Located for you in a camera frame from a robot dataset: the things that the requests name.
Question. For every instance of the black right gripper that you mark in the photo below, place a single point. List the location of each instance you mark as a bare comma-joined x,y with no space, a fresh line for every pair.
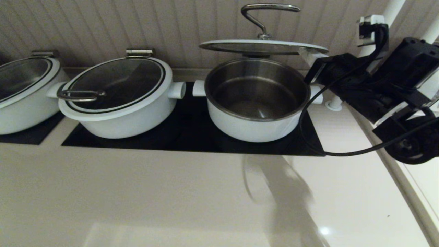
343,73

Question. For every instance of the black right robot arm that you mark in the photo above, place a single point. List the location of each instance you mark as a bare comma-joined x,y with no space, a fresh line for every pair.
408,65

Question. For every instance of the white round cooking pot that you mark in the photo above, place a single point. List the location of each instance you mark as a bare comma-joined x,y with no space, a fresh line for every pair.
253,130
24,120
130,127

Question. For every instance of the white countertop appliance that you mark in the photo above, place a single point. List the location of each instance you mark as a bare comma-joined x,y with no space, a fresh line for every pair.
432,85

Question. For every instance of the wide black induction cooktop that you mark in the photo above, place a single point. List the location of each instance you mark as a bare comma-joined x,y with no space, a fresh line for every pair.
192,137

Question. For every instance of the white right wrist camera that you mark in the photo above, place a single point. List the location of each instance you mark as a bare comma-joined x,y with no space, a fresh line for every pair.
368,29

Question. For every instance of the glass lid with white rim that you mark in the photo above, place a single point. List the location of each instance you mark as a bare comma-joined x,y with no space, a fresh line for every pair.
260,46
116,79
20,75

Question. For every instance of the small black induction cooktop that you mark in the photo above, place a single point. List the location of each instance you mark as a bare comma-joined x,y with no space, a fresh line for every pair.
31,135

